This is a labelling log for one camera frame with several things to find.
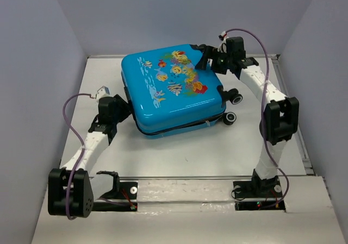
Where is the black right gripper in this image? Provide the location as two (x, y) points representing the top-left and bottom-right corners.
(194, 46), (232, 75)

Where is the blue hard-shell suitcase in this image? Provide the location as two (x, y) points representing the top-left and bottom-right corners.
(121, 44), (243, 137)

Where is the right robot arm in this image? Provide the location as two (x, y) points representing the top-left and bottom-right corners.
(192, 37), (299, 201)

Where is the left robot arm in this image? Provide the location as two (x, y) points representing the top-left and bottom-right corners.
(47, 95), (137, 220)

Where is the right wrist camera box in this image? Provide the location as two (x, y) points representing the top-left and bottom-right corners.
(217, 31), (228, 53)

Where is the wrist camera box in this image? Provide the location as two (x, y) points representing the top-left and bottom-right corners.
(95, 86), (110, 101)
(217, 31), (228, 53)

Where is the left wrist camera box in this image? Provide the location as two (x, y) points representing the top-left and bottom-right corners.
(95, 86), (110, 101)

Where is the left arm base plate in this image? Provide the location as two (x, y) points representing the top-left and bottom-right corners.
(92, 181), (138, 212)

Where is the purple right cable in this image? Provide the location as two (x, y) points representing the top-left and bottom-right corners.
(219, 28), (290, 209)

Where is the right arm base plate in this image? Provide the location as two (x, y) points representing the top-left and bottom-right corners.
(231, 180), (286, 211)

